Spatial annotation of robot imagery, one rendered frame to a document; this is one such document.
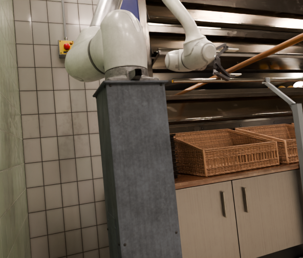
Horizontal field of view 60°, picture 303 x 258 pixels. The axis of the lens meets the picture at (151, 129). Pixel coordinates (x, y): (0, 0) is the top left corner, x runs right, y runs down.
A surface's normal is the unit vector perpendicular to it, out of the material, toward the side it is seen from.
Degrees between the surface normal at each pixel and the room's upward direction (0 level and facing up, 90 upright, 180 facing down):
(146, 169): 90
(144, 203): 90
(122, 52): 92
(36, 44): 90
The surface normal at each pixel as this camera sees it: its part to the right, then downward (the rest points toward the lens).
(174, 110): 0.29, -0.42
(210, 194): 0.34, -0.09
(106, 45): -0.69, 0.04
